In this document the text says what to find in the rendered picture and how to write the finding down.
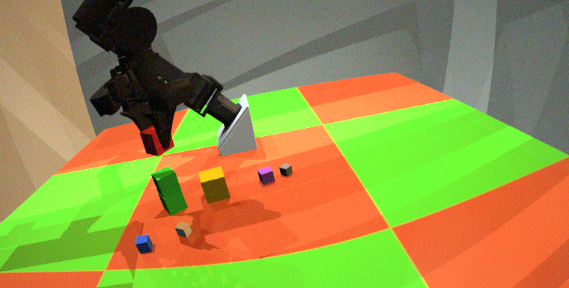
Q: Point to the red block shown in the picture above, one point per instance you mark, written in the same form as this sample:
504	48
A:
152	144

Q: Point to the tan block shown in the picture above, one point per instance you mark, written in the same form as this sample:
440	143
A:
183	229

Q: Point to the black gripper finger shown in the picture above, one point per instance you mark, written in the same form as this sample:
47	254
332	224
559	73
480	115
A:
136	115
162	122

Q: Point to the green block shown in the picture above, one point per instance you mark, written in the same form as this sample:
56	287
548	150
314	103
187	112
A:
174	204
166	182

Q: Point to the small purple block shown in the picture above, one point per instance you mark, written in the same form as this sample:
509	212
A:
266	175

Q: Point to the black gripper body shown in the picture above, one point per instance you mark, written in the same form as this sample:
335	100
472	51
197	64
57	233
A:
160	96

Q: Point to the blue block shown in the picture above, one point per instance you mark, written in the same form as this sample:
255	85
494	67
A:
144	244

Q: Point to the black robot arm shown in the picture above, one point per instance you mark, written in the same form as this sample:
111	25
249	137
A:
124	30

